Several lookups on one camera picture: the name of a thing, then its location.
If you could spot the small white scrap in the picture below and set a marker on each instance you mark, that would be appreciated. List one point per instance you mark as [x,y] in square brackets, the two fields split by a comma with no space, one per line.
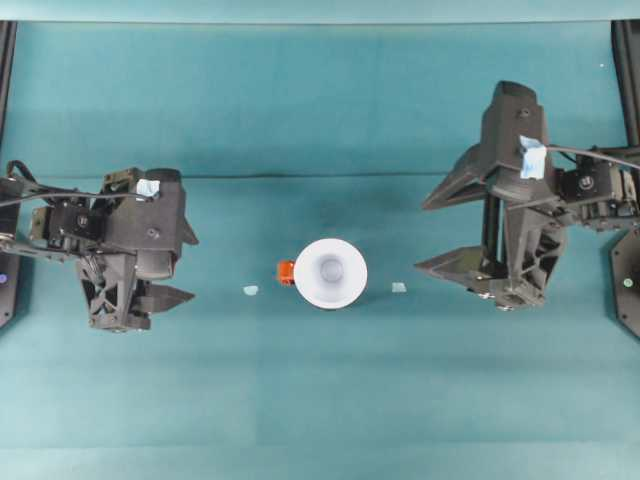
[251,290]
[398,287]

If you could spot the black side rail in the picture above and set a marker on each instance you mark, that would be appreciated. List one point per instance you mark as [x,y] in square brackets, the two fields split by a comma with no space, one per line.
[631,65]
[5,65]

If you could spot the blue-green table cloth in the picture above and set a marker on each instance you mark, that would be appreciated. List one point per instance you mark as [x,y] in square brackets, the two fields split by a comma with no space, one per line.
[320,400]

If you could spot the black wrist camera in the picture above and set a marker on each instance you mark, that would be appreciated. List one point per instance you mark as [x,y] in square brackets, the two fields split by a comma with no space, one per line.
[520,130]
[150,220]

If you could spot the white paper cup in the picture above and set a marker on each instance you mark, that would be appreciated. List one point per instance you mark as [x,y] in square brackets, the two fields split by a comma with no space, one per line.
[310,270]

